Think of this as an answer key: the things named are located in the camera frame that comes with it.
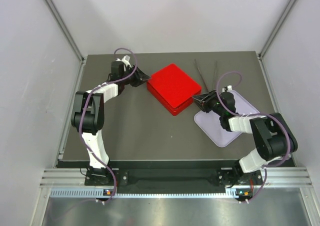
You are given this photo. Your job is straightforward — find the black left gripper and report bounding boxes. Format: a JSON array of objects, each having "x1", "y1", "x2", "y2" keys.
[{"x1": 120, "y1": 63, "x2": 151, "y2": 87}]

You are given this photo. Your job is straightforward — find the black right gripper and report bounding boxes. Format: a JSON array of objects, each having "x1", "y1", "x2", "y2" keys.
[{"x1": 192, "y1": 89, "x2": 225, "y2": 117}]

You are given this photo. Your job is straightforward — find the red box lid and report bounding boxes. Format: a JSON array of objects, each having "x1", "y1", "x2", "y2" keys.
[{"x1": 146, "y1": 63, "x2": 202, "y2": 111}]

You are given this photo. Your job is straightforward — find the metal serving tongs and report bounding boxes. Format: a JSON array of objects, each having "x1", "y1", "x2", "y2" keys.
[{"x1": 193, "y1": 58, "x2": 219, "y2": 92}]

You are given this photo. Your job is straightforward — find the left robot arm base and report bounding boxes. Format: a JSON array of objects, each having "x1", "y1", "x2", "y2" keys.
[{"x1": 84, "y1": 166, "x2": 129, "y2": 186}]

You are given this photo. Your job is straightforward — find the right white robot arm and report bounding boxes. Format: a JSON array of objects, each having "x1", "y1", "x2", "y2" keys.
[{"x1": 193, "y1": 90, "x2": 298, "y2": 184}]

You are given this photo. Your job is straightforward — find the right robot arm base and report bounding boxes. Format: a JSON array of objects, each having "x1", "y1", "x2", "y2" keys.
[{"x1": 216, "y1": 160, "x2": 263, "y2": 188}]

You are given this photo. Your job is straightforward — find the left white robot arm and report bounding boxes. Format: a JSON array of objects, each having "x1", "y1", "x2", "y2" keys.
[{"x1": 71, "y1": 55, "x2": 150, "y2": 185}]

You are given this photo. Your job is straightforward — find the red chocolate box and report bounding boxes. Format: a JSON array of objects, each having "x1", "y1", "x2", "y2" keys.
[{"x1": 147, "y1": 84, "x2": 202, "y2": 116}]

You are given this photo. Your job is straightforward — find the lavender tray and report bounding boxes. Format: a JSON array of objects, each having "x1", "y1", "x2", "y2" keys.
[{"x1": 194, "y1": 90, "x2": 258, "y2": 148}]

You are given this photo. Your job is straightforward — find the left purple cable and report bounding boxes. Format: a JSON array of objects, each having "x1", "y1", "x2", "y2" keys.
[{"x1": 78, "y1": 47, "x2": 140, "y2": 203}]

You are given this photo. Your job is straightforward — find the purple cable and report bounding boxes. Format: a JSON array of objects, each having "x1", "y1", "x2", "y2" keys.
[
  {"x1": 216, "y1": 72, "x2": 293, "y2": 203},
  {"x1": 78, "y1": 47, "x2": 140, "y2": 203}
]

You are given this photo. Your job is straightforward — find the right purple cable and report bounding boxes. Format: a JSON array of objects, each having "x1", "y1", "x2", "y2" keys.
[{"x1": 216, "y1": 72, "x2": 293, "y2": 203}]

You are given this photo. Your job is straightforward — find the aluminium cable duct rail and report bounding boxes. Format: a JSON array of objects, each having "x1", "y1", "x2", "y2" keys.
[{"x1": 40, "y1": 167, "x2": 313, "y2": 200}]

